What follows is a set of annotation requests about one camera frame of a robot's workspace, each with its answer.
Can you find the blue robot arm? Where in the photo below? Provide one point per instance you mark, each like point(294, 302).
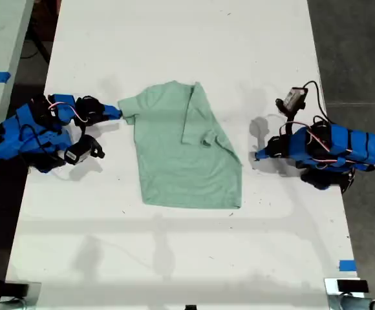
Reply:
point(29, 132)
point(339, 148)

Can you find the short blue tape strip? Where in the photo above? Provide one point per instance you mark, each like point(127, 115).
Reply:
point(347, 265)

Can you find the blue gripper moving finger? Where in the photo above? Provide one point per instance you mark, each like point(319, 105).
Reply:
point(112, 115)
point(264, 157)

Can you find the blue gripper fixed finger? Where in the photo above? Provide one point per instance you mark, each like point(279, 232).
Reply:
point(264, 151)
point(113, 109)

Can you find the pale green t-shirt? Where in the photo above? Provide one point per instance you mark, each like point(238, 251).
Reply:
point(187, 155)

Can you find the small black box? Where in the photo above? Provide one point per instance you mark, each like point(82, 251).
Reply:
point(352, 285)
point(14, 289)

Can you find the grey metal pipe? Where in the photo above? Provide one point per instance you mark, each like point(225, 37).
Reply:
point(3, 305)
point(365, 303)

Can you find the black camera box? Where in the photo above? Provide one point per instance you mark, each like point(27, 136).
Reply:
point(81, 151)
point(292, 98)

